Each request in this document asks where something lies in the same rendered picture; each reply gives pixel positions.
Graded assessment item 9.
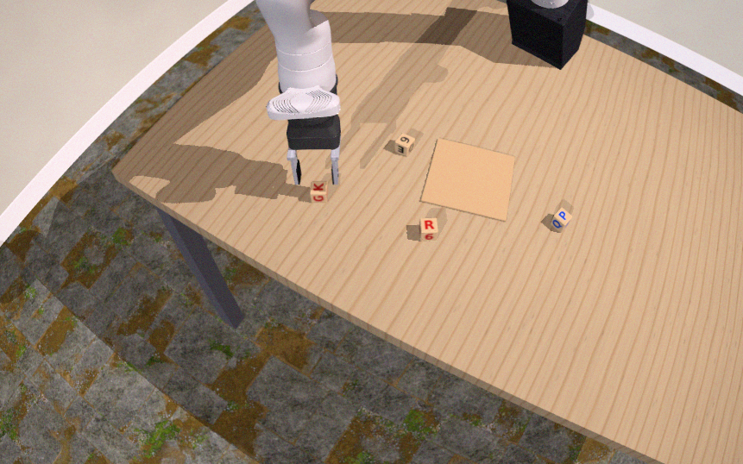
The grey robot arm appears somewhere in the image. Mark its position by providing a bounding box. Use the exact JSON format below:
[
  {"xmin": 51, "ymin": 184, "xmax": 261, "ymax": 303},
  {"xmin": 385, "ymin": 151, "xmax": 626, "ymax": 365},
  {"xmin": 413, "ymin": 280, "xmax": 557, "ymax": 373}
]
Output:
[{"xmin": 256, "ymin": 0, "xmax": 569, "ymax": 71}]

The tan square mat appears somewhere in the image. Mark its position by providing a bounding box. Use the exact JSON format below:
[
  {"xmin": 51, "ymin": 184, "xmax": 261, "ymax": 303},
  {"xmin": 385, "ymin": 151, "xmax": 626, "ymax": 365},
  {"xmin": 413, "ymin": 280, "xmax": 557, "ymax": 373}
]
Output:
[{"xmin": 421, "ymin": 138, "xmax": 515, "ymax": 222}]

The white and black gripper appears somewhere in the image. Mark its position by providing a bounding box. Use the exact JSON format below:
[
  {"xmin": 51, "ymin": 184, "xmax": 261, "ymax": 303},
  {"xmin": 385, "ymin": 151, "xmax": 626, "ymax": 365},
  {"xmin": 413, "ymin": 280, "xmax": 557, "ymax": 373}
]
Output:
[{"xmin": 267, "ymin": 54, "xmax": 341, "ymax": 185}]

